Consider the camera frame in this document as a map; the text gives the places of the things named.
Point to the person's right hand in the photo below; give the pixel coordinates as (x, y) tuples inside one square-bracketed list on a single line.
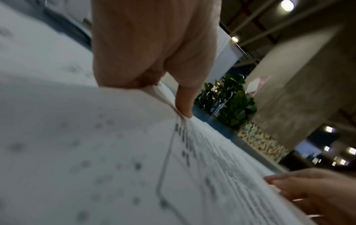
[(325, 193)]

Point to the person's left hand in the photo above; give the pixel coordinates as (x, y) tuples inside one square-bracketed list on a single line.
[(155, 44)]

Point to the pile of printed papers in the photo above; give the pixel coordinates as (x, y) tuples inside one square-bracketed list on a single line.
[(97, 153)]

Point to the white curtain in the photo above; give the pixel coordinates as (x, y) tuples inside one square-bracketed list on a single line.
[(228, 55)]

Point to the green potted plant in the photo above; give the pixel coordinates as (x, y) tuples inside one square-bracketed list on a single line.
[(230, 103)]

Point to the concrete pillar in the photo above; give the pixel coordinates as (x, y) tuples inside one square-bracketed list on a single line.
[(300, 87)]

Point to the red white poster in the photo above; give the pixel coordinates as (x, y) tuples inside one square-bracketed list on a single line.
[(256, 85)]

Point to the group of ceiling lamps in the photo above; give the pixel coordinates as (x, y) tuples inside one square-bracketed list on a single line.
[(286, 4)]

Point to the colourful mosaic tile wall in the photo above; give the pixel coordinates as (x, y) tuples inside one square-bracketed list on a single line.
[(264, 142)]

